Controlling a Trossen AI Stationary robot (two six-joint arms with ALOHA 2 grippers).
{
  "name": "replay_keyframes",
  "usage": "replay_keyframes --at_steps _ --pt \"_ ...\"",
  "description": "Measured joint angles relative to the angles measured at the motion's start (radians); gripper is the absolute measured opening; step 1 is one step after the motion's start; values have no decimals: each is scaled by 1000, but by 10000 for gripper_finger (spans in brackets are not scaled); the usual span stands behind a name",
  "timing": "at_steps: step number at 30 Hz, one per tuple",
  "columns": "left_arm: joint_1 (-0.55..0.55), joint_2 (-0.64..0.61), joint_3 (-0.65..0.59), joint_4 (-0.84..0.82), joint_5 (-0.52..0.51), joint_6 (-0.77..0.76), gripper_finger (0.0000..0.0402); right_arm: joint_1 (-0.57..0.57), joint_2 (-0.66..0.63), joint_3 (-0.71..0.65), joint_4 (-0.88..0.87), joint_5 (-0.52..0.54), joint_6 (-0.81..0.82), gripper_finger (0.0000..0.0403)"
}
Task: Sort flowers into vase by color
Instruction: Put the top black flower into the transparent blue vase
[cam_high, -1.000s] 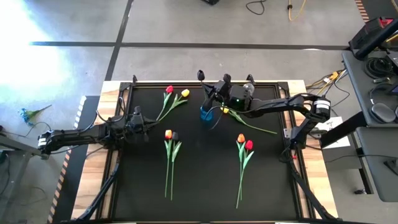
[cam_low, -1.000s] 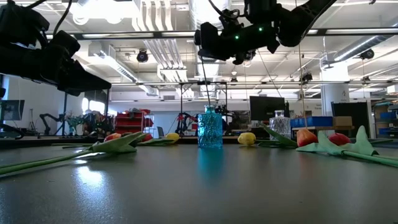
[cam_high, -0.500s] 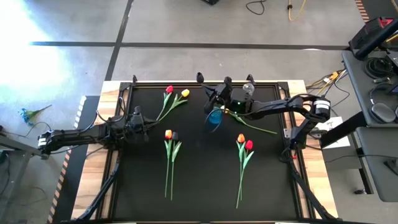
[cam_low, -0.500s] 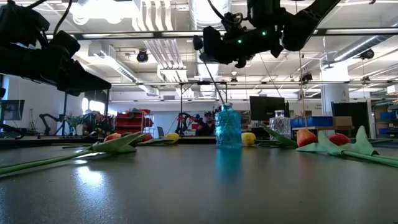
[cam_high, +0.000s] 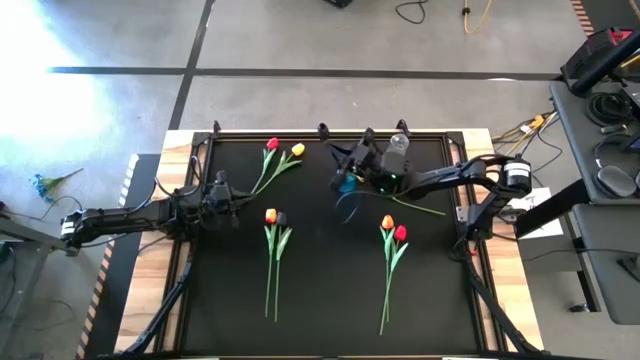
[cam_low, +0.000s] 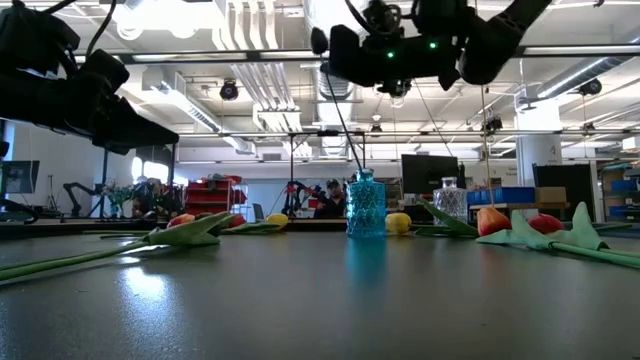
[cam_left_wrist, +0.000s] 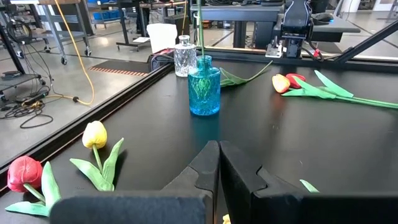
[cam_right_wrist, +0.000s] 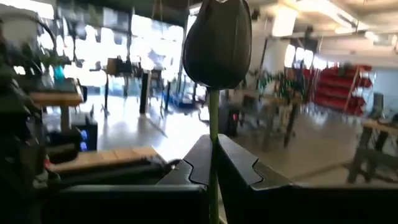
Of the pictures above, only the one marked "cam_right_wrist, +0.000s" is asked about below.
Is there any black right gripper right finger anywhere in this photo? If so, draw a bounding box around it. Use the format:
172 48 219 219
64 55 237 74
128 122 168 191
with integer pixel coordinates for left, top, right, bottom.
217 134 398 224

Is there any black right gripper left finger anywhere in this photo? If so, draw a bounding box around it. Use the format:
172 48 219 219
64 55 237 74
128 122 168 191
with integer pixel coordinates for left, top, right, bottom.
42 134 213 224

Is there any black artificial tulip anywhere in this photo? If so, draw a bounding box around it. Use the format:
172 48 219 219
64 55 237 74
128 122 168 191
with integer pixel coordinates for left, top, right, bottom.
182 0 252 224

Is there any wooden background table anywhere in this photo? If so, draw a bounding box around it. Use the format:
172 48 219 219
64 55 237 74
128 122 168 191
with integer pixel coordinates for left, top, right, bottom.
29 91 83 131
346 118 398 184
48 146 161 174

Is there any black computer tower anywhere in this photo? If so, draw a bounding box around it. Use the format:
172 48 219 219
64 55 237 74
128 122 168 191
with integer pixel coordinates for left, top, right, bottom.
71 119 99 152

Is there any red storage shelf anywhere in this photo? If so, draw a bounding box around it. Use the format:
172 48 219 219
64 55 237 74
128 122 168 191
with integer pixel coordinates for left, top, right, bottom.
303 64 373 116

